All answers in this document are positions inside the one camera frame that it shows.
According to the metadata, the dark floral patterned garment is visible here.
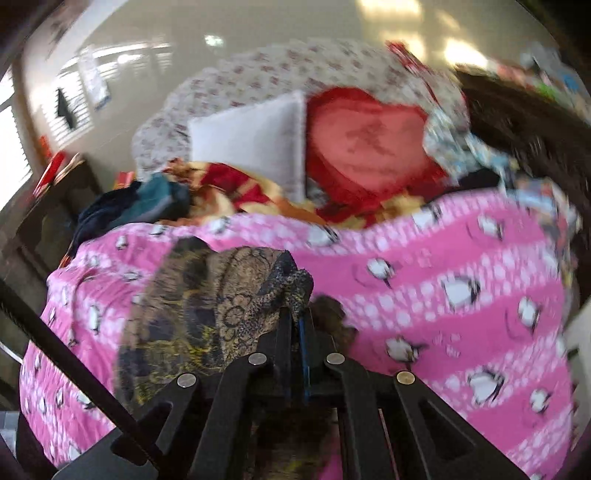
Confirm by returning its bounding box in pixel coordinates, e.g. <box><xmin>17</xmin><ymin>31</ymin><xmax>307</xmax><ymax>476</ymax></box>
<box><xmin>114</xmin><ymin>235</ymin><xmax>359</xmax><ymax>480</ymax></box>

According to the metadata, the dark blue teal clothes pile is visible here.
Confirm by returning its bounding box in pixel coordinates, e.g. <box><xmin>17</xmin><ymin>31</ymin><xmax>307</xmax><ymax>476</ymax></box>
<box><xmin>66</xmin><ymin>173</ymin><xmax>190</xmax><ymax>258</ymax></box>

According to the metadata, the pink penguin quilt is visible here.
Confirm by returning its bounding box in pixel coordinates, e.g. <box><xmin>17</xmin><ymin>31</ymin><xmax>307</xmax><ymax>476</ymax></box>
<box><xmin>42</xmin><ymin>190</ymin><xmax>572</xmax><ymax>479</ymax></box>

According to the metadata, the red yellow floral blanket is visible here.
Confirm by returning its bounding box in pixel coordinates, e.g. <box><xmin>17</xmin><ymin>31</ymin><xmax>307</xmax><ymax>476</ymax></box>
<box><xmin>163</xmin><ymin>158</ymin><xmax>424</xmax><ymax>230</ymax></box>

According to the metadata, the dark wooden side table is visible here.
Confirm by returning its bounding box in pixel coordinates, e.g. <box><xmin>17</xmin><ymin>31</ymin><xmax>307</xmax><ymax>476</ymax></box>
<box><xmin>1</xmin><ymin>154</ymin><xmax>102</xmax><ymax>296</ymax></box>

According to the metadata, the red heart-shaped cushion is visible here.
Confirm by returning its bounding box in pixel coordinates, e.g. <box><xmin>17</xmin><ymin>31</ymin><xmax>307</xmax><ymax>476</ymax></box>
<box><xmin>305</xmin><ymin>87</ymin><xmax>447</xmax><ymax>206</ymax></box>

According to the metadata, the blue white patterned cloth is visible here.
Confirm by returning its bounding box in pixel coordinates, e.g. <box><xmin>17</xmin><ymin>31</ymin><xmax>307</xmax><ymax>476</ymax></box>
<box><xmin>423</xmin><ymin>109</ymin><xmax>583</xmax><ymax>237</ymax></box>

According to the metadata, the red box on table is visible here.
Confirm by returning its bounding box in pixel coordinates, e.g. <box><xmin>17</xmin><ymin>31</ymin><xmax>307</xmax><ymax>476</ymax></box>
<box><xmin>33</xmin><ymin>150</ymin><xmax>67</xmax><ymax>198</ymax></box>

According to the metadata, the floral bedding pile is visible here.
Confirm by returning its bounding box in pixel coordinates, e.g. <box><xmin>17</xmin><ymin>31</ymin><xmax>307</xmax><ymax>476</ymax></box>
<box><xmin>131</xmin><ymin>39</ymin><xmax>470</xmax><ymax>180</ymax></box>

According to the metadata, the white square pillow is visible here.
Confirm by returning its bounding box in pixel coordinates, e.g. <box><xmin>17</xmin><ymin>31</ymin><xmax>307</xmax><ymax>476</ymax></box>
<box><xmin>187</xmin><ymin>90</ymin><xmax>307</xmax><ymax>202</ymax></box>

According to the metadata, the dark carved wooden headboard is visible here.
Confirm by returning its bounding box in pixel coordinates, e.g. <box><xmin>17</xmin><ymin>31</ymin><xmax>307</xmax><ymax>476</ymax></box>
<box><xmin>456</xmin><ymin>70</ymin><xmax>590</xmax><ymax>282</ymax></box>

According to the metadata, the clutter on headboard shelf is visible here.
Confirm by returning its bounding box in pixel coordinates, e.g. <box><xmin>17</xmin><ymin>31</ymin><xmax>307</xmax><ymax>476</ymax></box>
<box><xmin>487</xmin><ymin>42</ymin><xmax>590</xmax><ymax>117</ymax></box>

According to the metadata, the dark cloth hanging on wall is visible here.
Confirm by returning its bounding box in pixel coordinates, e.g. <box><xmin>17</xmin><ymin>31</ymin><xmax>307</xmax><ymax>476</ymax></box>
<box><xmin>56</xmin><ymin>88</ymin><xmax>76</xmax><ymax>130</ymax></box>

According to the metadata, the wall calendar poster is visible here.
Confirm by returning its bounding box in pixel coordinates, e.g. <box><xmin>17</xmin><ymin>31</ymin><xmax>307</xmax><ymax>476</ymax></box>
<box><xmin>78</xmin><ymin>47</ymin><xmax>111</xmax><ymax>110</ymax></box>

